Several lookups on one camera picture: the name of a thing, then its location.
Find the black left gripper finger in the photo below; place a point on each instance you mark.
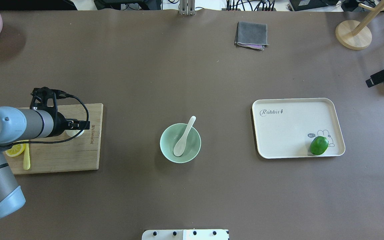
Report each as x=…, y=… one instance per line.
x=75, y=124

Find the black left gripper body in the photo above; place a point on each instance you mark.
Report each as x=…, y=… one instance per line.
x=60, y=125

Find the white steamed bun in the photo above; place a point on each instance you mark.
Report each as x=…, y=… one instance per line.
x=74, y=133

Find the white ceramic spoon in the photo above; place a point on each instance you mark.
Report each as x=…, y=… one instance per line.
x=181, y=144

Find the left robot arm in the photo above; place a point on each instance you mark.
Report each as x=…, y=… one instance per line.
x=19, y=125

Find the mint green bowl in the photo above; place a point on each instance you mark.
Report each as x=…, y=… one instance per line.
x=170, y=137

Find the wooden cutting board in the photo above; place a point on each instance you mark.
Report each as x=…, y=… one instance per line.
x=79, y=154

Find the lower lemon slice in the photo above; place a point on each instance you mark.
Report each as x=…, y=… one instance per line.
x=16, y=150

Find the yellow plastic knife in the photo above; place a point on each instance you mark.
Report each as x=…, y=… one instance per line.
x=26, y=157

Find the wooden mug tree stand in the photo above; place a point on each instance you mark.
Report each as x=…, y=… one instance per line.
x=356, y=35

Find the green lime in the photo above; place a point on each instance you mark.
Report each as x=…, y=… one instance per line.
x=319, y=145

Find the cream rabbit tray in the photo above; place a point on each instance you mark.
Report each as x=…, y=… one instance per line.
x=285, y=128

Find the grey folded cloth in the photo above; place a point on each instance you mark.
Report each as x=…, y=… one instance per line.
x=251, y=35

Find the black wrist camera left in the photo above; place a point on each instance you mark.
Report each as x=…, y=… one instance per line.
x=46, y=99

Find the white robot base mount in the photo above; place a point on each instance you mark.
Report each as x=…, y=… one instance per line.
x=186, y=234

